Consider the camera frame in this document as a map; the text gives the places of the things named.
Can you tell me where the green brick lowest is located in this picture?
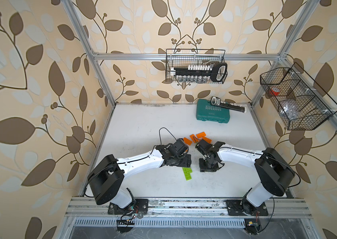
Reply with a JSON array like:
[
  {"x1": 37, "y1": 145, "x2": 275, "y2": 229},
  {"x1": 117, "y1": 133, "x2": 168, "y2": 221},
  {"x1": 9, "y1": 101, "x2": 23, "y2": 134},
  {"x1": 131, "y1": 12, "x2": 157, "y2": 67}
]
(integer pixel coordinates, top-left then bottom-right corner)
[{"x1": 184, "y1": 174, "x2": 192, "y2": 181}]

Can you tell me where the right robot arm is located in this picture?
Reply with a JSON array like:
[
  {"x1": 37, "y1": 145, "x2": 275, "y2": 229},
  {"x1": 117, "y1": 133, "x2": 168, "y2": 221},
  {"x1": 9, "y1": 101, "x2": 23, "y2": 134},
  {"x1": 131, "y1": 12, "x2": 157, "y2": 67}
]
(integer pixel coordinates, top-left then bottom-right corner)
[{"x1": 195, "y1": 139, "x2": 296, "y2": 208}]

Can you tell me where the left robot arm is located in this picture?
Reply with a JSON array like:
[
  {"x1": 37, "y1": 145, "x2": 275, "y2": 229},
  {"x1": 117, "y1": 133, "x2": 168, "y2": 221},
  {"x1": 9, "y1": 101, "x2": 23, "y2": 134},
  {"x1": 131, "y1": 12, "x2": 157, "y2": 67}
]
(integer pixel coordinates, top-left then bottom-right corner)
[{"x1": 87, "y1": 138, "x2": 191, "y2": 209}]

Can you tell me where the orange brick upper left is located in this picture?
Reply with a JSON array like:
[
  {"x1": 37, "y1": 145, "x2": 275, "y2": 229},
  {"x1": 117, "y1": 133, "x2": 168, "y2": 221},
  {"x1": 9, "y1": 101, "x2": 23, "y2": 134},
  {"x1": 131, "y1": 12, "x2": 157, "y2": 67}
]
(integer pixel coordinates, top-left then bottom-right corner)
[{"x1": 183, "y1": 137, "x2": 193, "y2": 145}]

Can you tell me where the orange brick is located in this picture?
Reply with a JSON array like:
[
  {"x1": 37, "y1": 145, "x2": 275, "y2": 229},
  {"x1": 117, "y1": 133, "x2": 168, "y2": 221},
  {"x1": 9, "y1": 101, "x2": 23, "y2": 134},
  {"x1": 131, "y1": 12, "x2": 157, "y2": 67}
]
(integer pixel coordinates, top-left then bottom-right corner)
[
  {"x1": 196, "y1": 132, "x2": 206, "y2": 138},
  {"x1": 202, "y1": 137, "x2": 212, "y2": 144},
  {"x1": 190, "y1": 134, "x2": 199, "y2": 143},
  {"x1": 183, "y1": 137, "x2": 193, "y2": 145}
]

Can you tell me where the orange brick far left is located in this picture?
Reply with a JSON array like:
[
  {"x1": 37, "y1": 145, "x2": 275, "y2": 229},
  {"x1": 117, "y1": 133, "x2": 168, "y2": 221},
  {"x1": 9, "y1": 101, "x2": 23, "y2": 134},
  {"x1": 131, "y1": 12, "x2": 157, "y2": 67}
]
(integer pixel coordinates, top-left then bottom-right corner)
[{"x1": 202, "y1": 137, "x2": 212, "y2": 144}]

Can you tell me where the orange brick centre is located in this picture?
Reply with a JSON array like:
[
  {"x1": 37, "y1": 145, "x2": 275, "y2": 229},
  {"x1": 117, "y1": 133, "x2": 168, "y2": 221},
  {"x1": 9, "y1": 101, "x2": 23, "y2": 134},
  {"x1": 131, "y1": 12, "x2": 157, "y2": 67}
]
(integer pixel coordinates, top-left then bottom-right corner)
[{"x1": 190, "y1": 134, "x2": 199, "y2": 143}]

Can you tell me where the orange brick top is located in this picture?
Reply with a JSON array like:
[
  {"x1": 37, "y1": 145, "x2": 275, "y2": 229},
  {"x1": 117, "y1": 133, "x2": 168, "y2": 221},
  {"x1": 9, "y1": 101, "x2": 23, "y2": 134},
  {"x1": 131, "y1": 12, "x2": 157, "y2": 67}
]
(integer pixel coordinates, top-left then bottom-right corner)
[{"x1": 196, "y1": 132, "x2": 206, "y2": 138}]

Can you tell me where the green tool case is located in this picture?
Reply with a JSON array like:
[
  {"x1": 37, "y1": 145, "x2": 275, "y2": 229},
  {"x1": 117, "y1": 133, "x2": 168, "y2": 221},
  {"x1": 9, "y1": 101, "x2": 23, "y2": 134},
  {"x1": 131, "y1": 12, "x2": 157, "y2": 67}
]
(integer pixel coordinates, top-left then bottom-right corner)
[{"x1": 196, "y1": 99, "x2": 230, "y2": 123}]

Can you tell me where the clear plastic bag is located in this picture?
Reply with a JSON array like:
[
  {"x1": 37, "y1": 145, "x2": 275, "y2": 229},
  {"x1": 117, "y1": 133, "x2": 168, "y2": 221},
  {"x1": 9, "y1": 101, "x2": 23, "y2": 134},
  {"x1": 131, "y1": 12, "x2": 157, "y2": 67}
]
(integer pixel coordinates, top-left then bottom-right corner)
[{"x1": 280, "y1": 99, "x2": 301, "y2": 120}]

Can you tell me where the red tape roll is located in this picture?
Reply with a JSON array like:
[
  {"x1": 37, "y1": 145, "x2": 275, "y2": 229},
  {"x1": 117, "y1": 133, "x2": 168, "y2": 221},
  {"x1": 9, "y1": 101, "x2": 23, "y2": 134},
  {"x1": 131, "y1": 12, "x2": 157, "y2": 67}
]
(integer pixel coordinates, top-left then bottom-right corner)
[{"x1": 269, "y1": 87, "x2": 281, "y2": 96}]

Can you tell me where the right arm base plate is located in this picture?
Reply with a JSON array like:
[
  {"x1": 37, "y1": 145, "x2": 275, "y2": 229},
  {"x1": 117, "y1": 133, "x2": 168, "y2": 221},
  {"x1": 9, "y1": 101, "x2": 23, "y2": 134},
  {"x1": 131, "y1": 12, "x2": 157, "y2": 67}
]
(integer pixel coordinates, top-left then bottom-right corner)
[{"x1": 225, "y1": 199, "x2": 269, "y2": 216}]

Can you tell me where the socket rail on case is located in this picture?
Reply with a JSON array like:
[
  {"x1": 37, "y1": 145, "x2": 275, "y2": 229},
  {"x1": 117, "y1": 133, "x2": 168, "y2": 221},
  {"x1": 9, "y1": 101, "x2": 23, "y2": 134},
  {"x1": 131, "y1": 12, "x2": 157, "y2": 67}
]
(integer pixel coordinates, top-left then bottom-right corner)
[{"x1": 210, "y1": 96, "x2": 246, "y2": 113}]

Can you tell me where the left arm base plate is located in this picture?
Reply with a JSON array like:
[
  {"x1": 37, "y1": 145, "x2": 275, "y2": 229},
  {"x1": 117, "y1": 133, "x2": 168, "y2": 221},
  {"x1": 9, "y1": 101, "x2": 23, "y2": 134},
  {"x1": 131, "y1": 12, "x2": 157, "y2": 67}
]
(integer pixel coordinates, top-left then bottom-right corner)
[{"x1": 107, "y1": 199, "x2": 149, "y2": 216}]

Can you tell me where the socket rail in basket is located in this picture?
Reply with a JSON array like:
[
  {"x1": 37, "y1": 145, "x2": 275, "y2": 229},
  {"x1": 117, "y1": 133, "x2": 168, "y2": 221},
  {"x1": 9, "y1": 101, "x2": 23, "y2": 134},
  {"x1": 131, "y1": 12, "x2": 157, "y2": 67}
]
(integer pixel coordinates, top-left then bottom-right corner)
[{"x1": 168, "y1": 62, "x2": 228, "y2": 84}]

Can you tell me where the aluminium front rail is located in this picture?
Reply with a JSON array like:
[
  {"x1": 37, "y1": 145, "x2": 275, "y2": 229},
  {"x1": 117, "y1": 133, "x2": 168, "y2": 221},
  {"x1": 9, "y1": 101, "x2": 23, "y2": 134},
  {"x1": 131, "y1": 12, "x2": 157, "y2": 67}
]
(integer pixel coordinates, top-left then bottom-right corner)
[{"x1": 65, "y1": 197, "x2": 313, "y2": 219}]

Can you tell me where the back wire basket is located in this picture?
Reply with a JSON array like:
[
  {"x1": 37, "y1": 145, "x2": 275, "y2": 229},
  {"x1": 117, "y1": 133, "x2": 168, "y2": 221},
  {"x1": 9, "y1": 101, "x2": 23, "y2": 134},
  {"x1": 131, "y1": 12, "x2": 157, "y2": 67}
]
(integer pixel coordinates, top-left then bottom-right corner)
[{"x1": 165, "y1": 48, "x2": 228, "y2": 84}]

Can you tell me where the wire basket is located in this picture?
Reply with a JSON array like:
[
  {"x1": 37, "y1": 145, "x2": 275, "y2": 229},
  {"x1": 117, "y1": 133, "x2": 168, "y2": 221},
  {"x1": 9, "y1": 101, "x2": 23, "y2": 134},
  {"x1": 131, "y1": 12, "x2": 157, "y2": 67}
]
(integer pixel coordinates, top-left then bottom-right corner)
[
  {"x1": 165, "y1": 48, "x2": 228, "y2": 84},
  {"x1": 260, "y1": 62, "x2": 337, "y2": 130}
]

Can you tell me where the right wire basket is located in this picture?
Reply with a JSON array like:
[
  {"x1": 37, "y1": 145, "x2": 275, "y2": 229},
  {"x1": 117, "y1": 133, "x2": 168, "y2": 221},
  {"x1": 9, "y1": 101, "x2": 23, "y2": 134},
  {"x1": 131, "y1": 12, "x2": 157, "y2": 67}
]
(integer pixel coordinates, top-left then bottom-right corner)
[{"x1": 260, "y1": 62, "x2": 337, "y2": 130}]

